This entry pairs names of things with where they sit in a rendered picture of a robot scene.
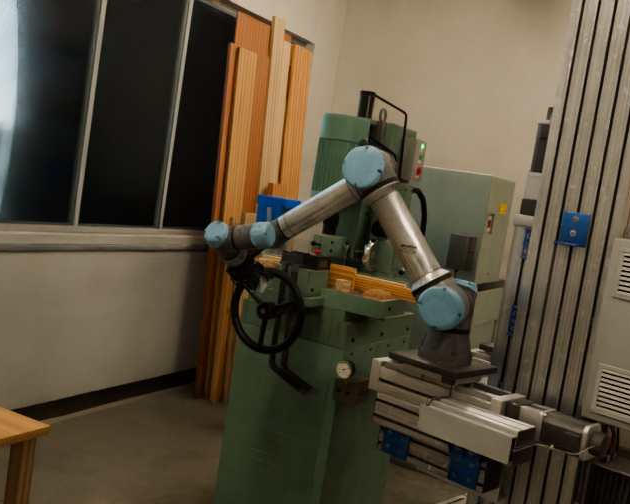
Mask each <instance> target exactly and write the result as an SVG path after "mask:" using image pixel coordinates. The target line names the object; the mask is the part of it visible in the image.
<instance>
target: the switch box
mask: <svg viewBox="0 0 630 504"><path fill-rule="evenodd" d="M421 144H423V145H424V148H423V149H421ZM426 145H427V142H426V141H423V140H420V139H417V138H409V137H405V144H404V153H403V162H402V171H401V179H404V180H410V181H417V182H420V181H421V175H422V169H423V163H424V157H425V151H426ZM420 150H423V152H420ZM420 154H422V159H421V160H419V155H420ZM418 160H419V161H421V163H418ZM418 167H421V174H420V175H418V174H417V169H418ZM416 175H417V176H418V178H415V176H416Z"/></svg>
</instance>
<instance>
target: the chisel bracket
mask: <svg viewBox="0 0 630 504"><path fill-rule="evenodd" d="M313 241H316V242H317V243H320V244H321V246H317V245H315V246H312V249H311V253H314V252H313V250H320V251H322V253H320V255H324V256H344V251H345V249H344V248H342V244H345V243H347V237H341V236H336V235H327V234H314V236H313Z"/></svg>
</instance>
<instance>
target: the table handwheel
mask: <svg viewBox="0 0 630 504"><path fill-rule="evenodd" d="M265 268H266V269H267V270H268V271H269V272H270V274H272V275H273V276H274V277H277V278H279V279H280V280H282V281H283V282H284V283H285V284H286V285H287V286H288V287H289V289H290V290H291V292H292V294H293V296H294V299H293V300H290V301H287V302H284V303H280V304H275V303H274V302H272V301H266V302H263V301H262V300H261V299H260V298H259V297H258V296H257V295H256V294H255V293H254V292H251V291H250V289H248V288H247V287H246V286H244V285H239V286H238V287H236V288H235V290H234V292H233V295H232V299H231V319H232V323H233V327H234V329H235V331H236V333H237V335H238V337H239V338H240V339H241V341H242V342H243V343H244V344H245V345H246V346H247V347H249V348H250V349H252V350H254V351H256V352H258V353H262V354H276V353H279V352H282V351H284V350H286V349H287V348H289V347H290V346H291V345H292V344H293V343H294V342H295V341H296V339H297V338H298V336H299V335H300V333H301V330H302V328H303V324H304V319H305V305H304V300H303V296H302V293H301V291H300V289H299V287H298V285H297V284H296V282H295V281H294V280H293V279H292V278H291V277H290V276H289V275H288V274H287V273H285V272H283V271H281V270H279V269H277V268H273V267H265ZM244 289H245V290H246V291H247V292H248V293H249V294H250V295H251V296H252V298H253V299H254V300H255V301H256V302H257V304H258V305H257V308H256V313H257V316H258V317H259V318H260V319H262V325H261V331H260V336H259V341H258V343H256V342H255V341H253V340H252V339H251V338H250V337H249V336H248V335H247V334H246V332H245V331H244V329H243V327H242V324H241V321H240V317H239V301H240V297H241V294H242V292H243V290H244ZM290 305H294V308H293V309H294V310H293V311H294V312H293V313H295V312H296V321H295V325H294V327H293V329H292V331H291V333H290V334H289V336H288V337H287V338H286V339H285V340H284V341H282V342H281V343H279V344H276V345H273V346H265V345H263V341H264V335H265V330H266V326H267V321H268V319H273V318H275V317H276V315H278V314H280V313H281V312H282V313H281V314H287V313H286V312H287V306H290Z"/></svg>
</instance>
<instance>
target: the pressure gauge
mask: <svg viewBox="0 0 630 504"><path fill-rule="evenodd" d="M348 368H349V369H348ZM343 369H345V370H343ZM335 371H336V374H337V376H338V377H339V378H341V379H343V383H345V384H347V383H348V379H349V378H350V377H352V376H353V375H354V374H355V371H356V368H355V365H354V363H353V362H352V361H351V360H348V359H346V360H341V361H339V362H338V363H337V364H336V367H335Z"/></svg>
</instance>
